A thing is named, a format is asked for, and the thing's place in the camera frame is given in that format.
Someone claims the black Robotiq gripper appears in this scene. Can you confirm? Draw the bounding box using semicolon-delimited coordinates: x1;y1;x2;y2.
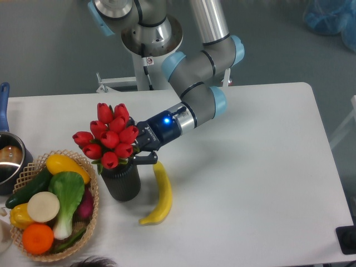
127;110;181;165

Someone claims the red tulip bouquet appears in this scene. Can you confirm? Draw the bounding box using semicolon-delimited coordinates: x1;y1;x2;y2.
72;103;139;174

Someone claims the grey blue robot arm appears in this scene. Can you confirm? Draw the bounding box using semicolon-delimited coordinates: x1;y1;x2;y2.
88;1;245;165

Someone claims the dark grey ribbed vase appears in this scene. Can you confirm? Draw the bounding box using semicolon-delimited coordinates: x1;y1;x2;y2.
101;162;141;202

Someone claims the yellow plastic banana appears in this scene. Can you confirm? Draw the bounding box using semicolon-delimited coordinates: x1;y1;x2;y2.
139;161;173;225

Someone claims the green bok choy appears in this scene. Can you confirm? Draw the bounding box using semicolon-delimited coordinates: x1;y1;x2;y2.
48;171;85;240

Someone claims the yellow squash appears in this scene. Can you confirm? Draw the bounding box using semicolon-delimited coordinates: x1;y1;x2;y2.
46;154;90;184

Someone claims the purple red onion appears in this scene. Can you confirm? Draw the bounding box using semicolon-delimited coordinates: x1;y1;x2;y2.
76;187;94;219

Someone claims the dark green cucumber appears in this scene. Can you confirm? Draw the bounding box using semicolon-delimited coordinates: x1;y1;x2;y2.
5;167;53;209

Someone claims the green chili pepper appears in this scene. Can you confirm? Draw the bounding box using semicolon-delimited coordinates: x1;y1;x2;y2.
51;228;86;254

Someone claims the white round radish slice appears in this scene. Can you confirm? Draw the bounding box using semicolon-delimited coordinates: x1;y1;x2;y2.
27;191;60;223

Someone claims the woven wicker basket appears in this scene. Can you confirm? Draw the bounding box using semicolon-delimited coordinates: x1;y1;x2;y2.
10;150;99;263

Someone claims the dark haired head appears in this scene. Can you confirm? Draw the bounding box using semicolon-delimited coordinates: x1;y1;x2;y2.
70;256;117;267

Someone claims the orange fruit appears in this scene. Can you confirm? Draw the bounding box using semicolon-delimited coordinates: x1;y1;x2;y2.
22;223;54;255

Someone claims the yellow bell pepper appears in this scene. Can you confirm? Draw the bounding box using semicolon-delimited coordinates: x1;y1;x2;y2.
10;203;35;230

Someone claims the garlic clove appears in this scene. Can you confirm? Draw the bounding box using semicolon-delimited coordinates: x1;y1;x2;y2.
0;207;7;217

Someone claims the blue plastic bag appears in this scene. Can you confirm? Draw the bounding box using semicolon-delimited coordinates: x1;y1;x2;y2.
303;1;355;52

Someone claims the black device at table edge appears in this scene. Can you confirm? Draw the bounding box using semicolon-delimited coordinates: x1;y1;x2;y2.
335;225;356;255

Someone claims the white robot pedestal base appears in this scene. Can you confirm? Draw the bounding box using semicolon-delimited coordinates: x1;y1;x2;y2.
96;15;233;93

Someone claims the blue handled saucepan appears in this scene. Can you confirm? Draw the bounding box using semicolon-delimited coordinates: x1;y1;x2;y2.
1;82;33;196

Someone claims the white frame at right edge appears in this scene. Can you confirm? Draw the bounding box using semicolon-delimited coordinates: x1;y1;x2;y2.
329;95;355;150

